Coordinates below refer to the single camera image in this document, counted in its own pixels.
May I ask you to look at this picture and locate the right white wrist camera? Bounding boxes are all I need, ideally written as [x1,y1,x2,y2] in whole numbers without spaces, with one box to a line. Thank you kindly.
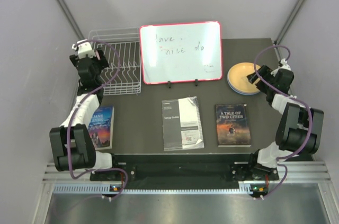
[278,58,291,71]

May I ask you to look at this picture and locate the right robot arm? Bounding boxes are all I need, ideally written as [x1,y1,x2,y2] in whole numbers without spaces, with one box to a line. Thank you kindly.
[247,65,324,180]

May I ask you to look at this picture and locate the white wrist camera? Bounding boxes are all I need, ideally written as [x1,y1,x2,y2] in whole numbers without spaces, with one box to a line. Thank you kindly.
[278,58,291,71]
[72,39,96,59]

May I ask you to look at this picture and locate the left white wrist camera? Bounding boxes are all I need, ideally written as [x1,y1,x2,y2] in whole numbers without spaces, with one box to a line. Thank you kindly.
[72,39,96,59]

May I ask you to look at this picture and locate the black white setup guide booklet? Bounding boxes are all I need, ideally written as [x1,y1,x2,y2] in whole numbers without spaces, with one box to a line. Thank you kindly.
[162,96,204,151]

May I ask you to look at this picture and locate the yellow plate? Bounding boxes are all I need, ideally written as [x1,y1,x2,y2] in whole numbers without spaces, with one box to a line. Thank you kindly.
[227,62,260,93]

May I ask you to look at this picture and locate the blue sunset cover book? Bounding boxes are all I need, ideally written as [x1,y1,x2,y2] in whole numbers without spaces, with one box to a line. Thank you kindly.
[88,106,114,150]

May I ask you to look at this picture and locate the Tale of Two Cities book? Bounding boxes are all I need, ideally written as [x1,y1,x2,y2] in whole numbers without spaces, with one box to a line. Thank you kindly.
[215,103,252,147]

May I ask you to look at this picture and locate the white wire dish rack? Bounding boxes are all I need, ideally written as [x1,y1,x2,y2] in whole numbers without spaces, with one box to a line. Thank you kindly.
[88,28,141,96]

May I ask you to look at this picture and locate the pink plate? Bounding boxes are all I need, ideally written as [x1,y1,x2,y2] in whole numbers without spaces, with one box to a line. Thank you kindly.
[96,51,101,60]

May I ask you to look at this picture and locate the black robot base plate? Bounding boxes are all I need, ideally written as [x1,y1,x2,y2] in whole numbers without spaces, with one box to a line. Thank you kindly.
[113,154,279,190]

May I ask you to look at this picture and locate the grey slotted cable duct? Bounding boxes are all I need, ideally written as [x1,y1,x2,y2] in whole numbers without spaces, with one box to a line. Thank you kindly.
[53,184,265,195]

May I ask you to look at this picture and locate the red framed whiteboard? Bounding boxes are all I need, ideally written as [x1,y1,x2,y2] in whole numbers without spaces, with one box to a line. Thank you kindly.
[139,21,224,85]

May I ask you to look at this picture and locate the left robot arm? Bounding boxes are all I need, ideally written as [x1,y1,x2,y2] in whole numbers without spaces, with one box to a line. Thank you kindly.
[49,48,120,180]

